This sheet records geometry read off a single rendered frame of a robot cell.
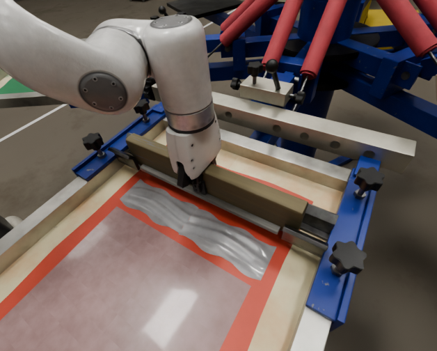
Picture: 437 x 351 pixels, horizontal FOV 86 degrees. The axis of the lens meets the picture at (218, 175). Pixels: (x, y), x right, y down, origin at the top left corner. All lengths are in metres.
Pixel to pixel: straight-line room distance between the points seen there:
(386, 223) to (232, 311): 1.50
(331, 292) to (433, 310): 1.29
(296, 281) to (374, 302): 1.13
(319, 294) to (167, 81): 0.36
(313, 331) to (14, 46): 0.47
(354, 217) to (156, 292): 0.37
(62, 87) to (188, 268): 0.34
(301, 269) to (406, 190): 1.65
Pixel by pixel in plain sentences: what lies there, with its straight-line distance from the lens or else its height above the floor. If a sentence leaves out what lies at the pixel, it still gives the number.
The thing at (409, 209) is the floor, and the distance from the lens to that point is 1.96.
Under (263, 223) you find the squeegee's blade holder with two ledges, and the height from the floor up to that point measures 1.00.
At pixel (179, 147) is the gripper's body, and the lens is 0.37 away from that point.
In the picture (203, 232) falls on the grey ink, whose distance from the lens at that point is 0.48.
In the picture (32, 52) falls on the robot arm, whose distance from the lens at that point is 0.29.
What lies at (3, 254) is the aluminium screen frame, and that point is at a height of 0.99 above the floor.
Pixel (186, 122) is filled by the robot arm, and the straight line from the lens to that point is 0.35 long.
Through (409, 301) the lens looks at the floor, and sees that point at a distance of 1.65.
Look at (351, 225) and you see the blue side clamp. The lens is 0.48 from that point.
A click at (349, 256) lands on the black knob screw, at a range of 0.38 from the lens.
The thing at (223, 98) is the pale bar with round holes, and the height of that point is 1.04.
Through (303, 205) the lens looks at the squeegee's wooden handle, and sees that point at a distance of 0.40.
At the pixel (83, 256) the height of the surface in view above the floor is 0.96.
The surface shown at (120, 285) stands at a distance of 0.50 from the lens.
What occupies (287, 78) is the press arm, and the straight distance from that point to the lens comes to 0.76.
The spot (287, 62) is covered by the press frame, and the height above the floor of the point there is 1.05.
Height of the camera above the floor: 1.38
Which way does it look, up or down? 48 degrees down
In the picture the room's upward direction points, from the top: 8 degrees counter-clockwise
